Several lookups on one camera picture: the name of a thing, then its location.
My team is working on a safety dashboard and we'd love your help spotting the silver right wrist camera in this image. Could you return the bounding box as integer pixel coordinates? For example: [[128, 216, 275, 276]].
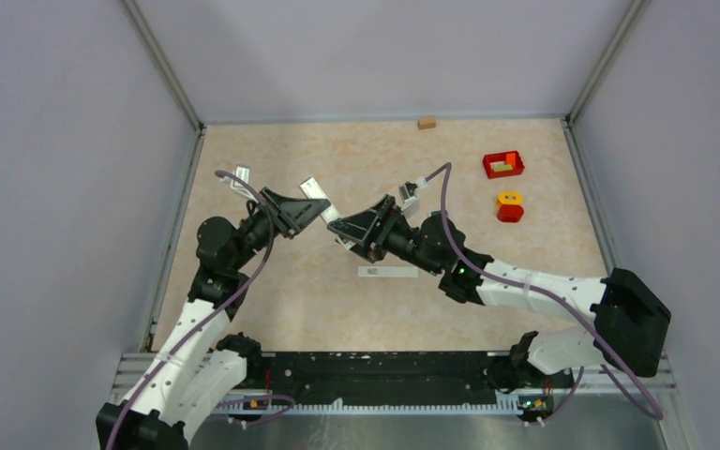
[[398, 176, 428, 218]]

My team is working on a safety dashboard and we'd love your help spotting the long white remote control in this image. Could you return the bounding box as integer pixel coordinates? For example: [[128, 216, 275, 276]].
[[298, 177, 358, 251]]

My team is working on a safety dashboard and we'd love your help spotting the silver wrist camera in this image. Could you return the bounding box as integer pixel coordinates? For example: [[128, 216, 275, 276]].
[[398, 176, 428, 218], [220, 164, 253, 199]]

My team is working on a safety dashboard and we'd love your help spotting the red block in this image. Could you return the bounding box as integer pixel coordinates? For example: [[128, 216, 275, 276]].
[[497, 204, 524, 223]]

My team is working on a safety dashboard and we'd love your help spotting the small wooden block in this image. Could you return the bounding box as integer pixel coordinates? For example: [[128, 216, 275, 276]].
[[416, 117, 437, 130]]

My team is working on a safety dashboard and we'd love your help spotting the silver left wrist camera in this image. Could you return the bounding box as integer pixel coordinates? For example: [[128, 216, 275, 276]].
[[220, 164, 253, 199]]

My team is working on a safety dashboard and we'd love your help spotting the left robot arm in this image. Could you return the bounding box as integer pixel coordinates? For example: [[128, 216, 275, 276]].
[[96, 187, 331, 449]]

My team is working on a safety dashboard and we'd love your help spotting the long white battery cover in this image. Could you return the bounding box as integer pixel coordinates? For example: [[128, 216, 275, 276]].
[[357, 265, 419, 278]]

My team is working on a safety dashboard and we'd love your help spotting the yellow block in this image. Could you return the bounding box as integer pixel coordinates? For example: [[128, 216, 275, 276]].
[[496, 191, 523, 207]]

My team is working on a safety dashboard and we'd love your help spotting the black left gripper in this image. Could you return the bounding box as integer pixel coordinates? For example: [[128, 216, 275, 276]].
[[230, 186, 331, 270]]

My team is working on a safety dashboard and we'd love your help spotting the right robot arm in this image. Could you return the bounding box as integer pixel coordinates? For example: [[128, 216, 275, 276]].
[[327, 195, 671, 386]]

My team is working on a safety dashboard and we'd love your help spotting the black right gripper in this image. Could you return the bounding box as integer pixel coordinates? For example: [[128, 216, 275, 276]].
[[329, 194, 443, 276]]

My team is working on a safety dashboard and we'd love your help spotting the red bin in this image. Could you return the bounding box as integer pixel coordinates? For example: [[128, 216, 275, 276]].
[[482, 150, 525, 179]]

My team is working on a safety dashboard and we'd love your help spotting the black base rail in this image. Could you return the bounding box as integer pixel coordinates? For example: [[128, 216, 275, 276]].
[[216, 333, 575, 407]]

